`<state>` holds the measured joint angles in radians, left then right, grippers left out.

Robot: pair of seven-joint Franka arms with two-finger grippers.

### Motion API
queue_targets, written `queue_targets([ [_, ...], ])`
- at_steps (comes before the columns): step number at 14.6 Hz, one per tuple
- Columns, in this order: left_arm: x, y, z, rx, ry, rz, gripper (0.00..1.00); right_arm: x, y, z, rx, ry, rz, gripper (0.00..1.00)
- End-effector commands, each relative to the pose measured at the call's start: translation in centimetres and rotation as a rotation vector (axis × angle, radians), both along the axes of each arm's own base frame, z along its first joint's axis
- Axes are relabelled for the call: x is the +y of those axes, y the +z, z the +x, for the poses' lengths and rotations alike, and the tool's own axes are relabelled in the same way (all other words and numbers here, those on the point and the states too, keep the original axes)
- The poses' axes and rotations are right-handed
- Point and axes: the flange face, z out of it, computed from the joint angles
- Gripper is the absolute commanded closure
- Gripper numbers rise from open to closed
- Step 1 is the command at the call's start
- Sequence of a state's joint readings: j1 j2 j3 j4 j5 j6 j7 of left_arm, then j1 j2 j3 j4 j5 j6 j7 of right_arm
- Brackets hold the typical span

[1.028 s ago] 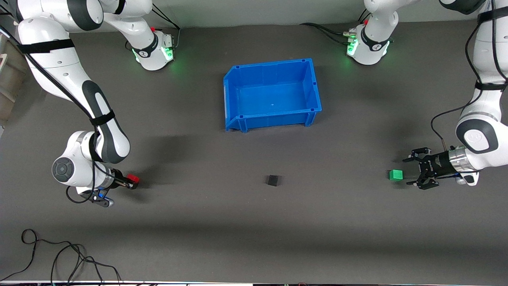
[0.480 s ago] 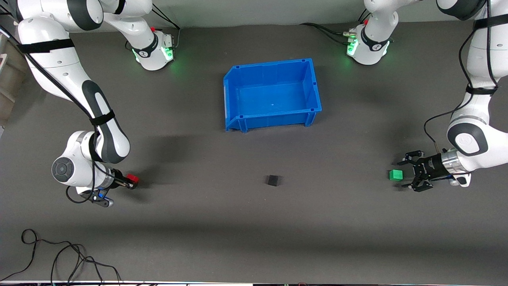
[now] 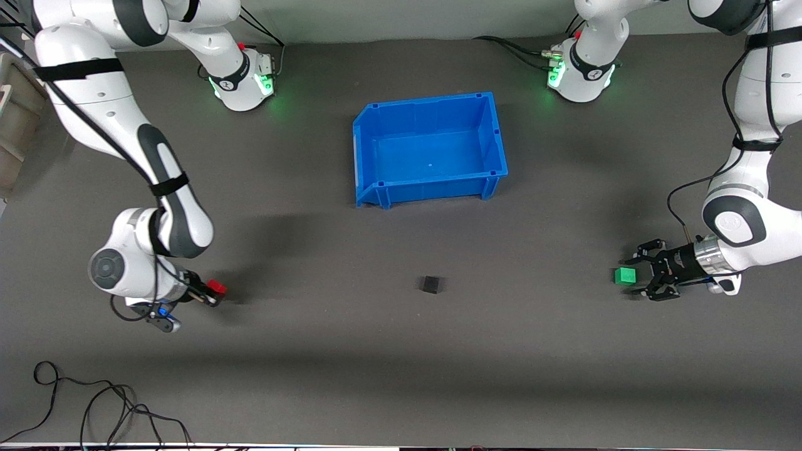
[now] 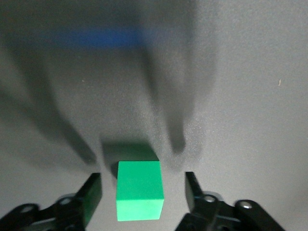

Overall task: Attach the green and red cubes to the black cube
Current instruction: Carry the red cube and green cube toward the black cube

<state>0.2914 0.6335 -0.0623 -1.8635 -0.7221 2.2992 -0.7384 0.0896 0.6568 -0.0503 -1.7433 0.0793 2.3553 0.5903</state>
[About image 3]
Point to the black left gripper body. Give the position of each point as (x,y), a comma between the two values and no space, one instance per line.
(678,264)

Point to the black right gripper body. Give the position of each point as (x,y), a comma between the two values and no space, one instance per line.
(193,287)

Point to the small red cube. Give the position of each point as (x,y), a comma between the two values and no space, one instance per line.
(217,287)

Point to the small green cube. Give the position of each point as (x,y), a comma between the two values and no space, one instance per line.
(625,275)

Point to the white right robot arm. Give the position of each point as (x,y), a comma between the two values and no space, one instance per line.
(106,106)

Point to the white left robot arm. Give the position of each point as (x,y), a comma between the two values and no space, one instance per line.
(758,106)

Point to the small black cube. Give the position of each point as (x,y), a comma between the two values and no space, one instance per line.
(430,285)

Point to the dark grey table mat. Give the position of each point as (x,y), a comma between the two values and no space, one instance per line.
(401,376)

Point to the beige plastic box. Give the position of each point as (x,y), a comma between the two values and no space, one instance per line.
(19,125)

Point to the blue plastic storage bin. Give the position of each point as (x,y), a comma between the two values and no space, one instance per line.
(429,156)

